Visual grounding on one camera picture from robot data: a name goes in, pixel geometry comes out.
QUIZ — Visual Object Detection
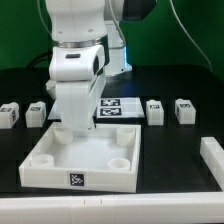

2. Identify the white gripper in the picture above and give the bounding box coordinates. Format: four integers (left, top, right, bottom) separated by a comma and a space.
49, 45, 106, 131

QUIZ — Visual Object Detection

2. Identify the white square tabletop tray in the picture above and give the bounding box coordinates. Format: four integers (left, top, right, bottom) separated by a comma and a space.
19, 122, 141, 193

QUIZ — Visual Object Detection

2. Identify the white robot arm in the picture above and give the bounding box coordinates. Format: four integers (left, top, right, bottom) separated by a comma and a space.
46, 0, 157, 131

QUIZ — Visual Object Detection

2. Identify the white marker base plate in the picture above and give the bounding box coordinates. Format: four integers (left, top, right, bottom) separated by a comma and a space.
94, 97, 144, 119

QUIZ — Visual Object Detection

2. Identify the black cable with connector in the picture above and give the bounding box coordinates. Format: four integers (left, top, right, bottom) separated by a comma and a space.
27, 53, 54, 70

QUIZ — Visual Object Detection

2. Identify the white thin cable left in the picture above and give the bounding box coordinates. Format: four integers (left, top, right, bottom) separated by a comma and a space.
36, 0, 53, 38

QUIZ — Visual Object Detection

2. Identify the white thin cable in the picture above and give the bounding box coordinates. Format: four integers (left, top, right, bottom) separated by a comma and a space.
169, 0, 214, 73
36, 0, 53, 38

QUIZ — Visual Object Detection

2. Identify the white thin cable right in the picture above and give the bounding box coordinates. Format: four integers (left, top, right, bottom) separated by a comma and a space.
169, 0, 214, 73

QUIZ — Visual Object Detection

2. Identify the white right wall fixture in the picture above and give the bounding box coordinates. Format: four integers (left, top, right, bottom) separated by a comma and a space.
200, 137, 224, 192

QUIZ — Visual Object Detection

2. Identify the white wall fixture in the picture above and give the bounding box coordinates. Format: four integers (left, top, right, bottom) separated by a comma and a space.
200, 137, 224, 192
0, 192, 224, 224

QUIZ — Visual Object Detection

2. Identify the white front wall fixture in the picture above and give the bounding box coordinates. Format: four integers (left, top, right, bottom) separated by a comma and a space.
0, 192, 224, 224

